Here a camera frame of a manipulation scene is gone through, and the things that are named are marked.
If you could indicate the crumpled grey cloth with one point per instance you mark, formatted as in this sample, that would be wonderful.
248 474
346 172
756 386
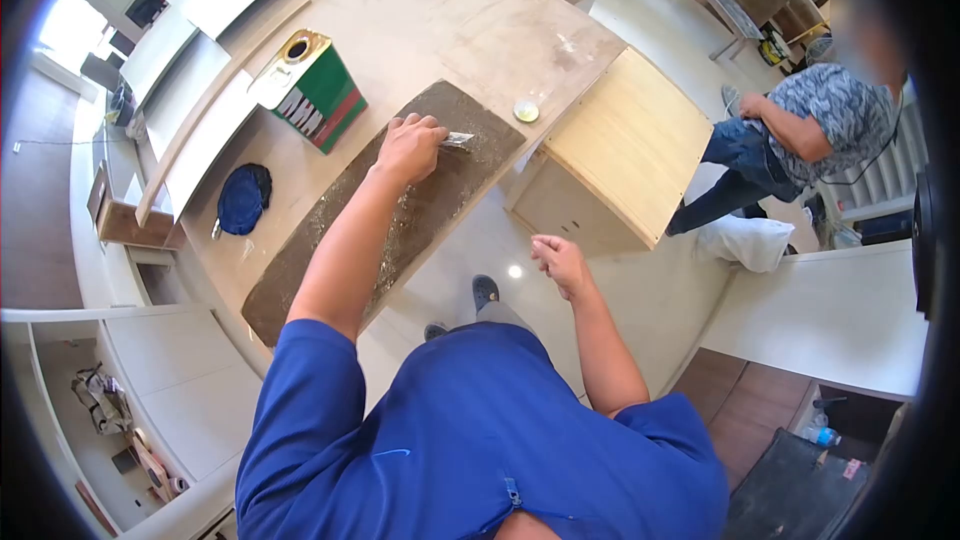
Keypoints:
101 399

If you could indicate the metal glue scraper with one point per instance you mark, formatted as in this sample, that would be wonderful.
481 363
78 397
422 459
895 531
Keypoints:
459 139

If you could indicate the person's body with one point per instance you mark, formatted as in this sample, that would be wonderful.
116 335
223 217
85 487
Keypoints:
465 450

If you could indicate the person's right hand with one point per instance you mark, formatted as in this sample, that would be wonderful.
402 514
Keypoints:
564 264

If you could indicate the person's left hand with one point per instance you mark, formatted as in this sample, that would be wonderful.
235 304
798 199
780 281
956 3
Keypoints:
409 150

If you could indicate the light wooden cabinet box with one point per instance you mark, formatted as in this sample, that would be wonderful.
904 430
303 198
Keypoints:
630 142

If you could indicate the white open cabinet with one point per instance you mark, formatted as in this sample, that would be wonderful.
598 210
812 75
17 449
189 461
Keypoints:
172 397

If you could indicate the green metal glue can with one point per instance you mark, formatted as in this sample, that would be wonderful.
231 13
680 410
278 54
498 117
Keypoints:
322 94

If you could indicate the white panel table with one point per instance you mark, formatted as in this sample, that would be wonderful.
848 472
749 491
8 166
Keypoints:
825 315

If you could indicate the white sack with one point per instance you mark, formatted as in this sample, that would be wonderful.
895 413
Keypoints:
742 241

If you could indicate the clear water bottle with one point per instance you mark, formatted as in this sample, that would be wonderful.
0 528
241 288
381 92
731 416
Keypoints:
820 435

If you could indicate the black mat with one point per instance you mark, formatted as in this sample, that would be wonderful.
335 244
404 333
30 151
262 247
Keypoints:
795 491

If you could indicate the brown glue-coated board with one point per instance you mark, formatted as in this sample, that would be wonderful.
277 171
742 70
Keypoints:
465 187

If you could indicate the person's legs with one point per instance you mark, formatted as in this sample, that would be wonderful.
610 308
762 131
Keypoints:
486 291

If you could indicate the person's left fingers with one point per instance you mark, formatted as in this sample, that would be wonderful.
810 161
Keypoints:
427 127

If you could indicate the person's right fingers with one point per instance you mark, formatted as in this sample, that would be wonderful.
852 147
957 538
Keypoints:
546 247

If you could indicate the blue cap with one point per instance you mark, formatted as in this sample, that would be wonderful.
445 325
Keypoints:
241 199

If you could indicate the round metal can lid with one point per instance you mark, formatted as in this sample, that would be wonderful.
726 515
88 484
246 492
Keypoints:
526 111

